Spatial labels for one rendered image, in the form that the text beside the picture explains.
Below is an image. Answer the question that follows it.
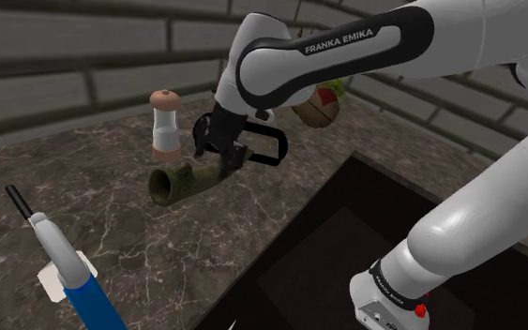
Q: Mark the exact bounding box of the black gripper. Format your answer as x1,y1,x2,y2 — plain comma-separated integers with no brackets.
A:
192,101,290,168

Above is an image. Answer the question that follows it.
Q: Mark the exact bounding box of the green mossy horn-shaped vase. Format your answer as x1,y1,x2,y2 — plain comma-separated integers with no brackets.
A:
147,148,254,208

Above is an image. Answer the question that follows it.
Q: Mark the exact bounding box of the clear grinder with pink caps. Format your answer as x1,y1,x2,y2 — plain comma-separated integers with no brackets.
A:
148,88,183,163

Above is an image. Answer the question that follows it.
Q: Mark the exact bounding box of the dark robot stand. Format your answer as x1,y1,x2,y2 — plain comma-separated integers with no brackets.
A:
191,152,528,330

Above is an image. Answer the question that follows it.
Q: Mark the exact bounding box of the blue grey rod, black tip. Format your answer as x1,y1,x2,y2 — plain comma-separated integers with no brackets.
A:
4,184,128,330

